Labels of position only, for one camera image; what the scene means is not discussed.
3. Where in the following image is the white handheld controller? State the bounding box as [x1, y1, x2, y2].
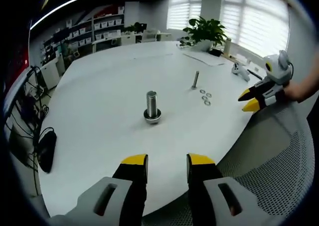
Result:
[231, 63, 251, 82]

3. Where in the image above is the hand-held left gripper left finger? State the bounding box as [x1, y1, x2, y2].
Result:
[49, 153, 149, 226]

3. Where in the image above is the narrow window blind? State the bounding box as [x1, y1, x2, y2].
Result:
[167, 0, 204, 31]

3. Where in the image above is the grey office chair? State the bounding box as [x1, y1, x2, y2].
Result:
[143, 29, 160, 42]

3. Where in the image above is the black rod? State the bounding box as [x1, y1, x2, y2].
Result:
[248, 69, 263, 80]

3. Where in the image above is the thin steel threaded stud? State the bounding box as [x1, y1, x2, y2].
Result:
[191, 71, 200, 90]

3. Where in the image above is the dark monitor screen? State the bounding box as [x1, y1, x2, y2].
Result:
[7, 19, 32, 85]

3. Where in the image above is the person's right hand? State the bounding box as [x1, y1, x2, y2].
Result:
[284, 83, 304, 104]

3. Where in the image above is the green potted plant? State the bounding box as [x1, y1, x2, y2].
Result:
[183, 16, 227, 51]

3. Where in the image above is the large steel threaded stud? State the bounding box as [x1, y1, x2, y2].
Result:
[144, 91, 161, 125]

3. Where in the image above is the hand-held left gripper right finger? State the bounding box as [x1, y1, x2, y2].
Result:
[186, 153, 282, 226]

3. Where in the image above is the white low cabinet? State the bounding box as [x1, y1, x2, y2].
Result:
[39, 56, 65, 90]

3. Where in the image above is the pale bottle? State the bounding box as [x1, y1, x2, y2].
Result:
[223, 37, 232, 56]

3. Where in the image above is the black cable bundle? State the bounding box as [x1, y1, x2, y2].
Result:
[9, 65, 54, 172]

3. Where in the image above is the shelf unit with white bins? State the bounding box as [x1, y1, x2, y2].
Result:
[42, 10, 125, 54]

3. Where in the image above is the black camera device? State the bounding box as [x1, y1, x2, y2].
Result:
[134, 22, 148, 34]

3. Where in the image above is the white mesh office chair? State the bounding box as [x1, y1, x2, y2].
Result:
[216, 104, 315, 219]

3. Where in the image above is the grey side table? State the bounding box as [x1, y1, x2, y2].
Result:
[3, 71, 31, 112]

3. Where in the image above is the black computer mouse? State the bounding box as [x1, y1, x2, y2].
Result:
[38, 130, 57, 173]

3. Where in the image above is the wide window blind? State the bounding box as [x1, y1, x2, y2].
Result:
[220, 0, 290, 59]

